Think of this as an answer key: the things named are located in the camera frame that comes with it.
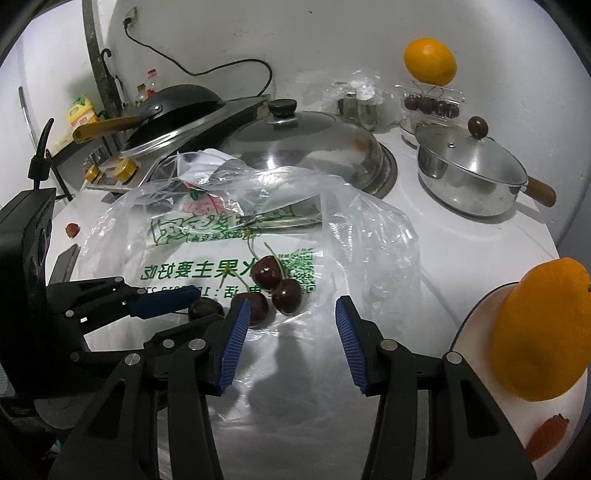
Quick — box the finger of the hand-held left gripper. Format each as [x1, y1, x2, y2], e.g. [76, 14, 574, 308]
[46, 276, 202, 333]
[69, 315, 227, 366]

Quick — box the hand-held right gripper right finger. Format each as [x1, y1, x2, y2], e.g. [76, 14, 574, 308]
[335, 295, 527, 480]

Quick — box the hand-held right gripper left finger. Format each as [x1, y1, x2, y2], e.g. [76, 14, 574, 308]
[58, 298, 252, 480]

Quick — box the dark red cherry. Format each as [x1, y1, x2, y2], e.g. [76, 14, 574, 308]
[249, 256, 283, 291]
[188, 298, 225, 321]
[271, 278, 303, 315]
[231, 292, 270, 328]

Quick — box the clear green-printed plastic bag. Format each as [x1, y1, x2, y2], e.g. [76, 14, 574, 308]
[76, 148, 423, 370]

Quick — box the white plate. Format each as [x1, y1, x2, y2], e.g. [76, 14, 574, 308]
[450, 281, 591, 480]

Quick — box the black metal rack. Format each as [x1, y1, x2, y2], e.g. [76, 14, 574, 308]
[46, 138, 100, 201]

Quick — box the steel induction cooker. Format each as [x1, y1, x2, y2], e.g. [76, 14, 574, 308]
[83, 95, 273, 204]

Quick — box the dark grey pan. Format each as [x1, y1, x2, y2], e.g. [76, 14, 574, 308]
[365, 143, 399, 199]

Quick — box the yellow detergent bottle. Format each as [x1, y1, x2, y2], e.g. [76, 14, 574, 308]
[66, 95, 95, 127]

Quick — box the large orange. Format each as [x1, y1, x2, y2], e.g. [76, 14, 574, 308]
[489, 257, 591, 402]

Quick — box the large steel wok lid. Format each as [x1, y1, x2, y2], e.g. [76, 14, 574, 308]
[217, 98, 384, 185]

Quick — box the black umbrella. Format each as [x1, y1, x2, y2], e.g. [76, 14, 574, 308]
[100, 48, 125, 118]

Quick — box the steel saucepan lid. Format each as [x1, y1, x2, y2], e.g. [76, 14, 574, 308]
[414, 116, 529, 188]

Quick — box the steel seasoning shaker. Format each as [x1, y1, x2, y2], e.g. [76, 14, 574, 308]
[358, 97, 389, 131]
[338, 91, 360, 117]

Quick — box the grey-green pipe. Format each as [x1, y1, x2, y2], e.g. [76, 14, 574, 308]
[82, 0, 125, 121]

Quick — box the group of dark cherries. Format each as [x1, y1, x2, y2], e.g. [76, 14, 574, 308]
[404, 92, 460, 117]

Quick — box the clear plastic fruit container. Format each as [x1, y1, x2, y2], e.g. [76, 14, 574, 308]
[394, 79, 465, 118]

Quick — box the clear bag of steel shakers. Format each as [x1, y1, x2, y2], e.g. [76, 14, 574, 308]
[323, 68, 402, 132]

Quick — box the small orange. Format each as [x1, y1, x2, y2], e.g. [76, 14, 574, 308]
[404, 38, 458, 87]

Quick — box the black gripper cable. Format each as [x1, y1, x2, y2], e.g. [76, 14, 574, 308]
[28, 117, 56, 191]

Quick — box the steel saucepan with wooden handle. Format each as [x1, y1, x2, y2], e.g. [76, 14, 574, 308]
[416, 124, 557, 219]

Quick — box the black wok with wooden handle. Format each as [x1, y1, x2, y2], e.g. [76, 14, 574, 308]
[72, 84, 227, 145]

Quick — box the black cooker power cable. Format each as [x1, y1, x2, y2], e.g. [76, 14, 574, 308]
[124, 18, 274, 100]

